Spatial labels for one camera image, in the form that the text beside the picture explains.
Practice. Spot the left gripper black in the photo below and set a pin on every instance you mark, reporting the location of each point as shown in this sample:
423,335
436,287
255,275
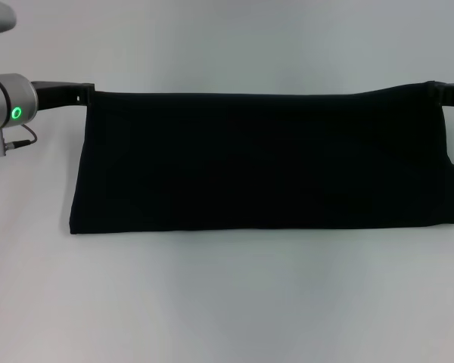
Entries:
56,94

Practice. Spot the black shirt with white print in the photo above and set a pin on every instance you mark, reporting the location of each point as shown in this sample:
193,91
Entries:
265,162

